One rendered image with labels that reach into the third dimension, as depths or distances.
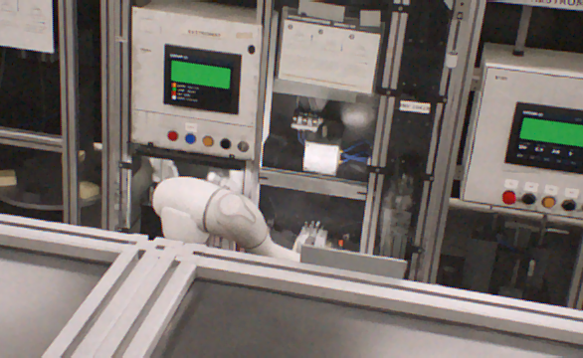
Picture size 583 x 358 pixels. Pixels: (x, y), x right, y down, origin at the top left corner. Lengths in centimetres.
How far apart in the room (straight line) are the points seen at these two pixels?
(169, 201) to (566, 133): 120
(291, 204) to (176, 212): 108
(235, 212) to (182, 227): 18
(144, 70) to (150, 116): 16
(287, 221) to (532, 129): 114
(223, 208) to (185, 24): 73
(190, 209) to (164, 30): 69
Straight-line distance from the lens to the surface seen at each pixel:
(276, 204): 354
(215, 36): 289
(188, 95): 295
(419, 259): 308
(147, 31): 295
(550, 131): 286
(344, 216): 351
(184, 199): 250
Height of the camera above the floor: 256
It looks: 24 degrees down
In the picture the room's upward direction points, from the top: 5 degrees clockwise
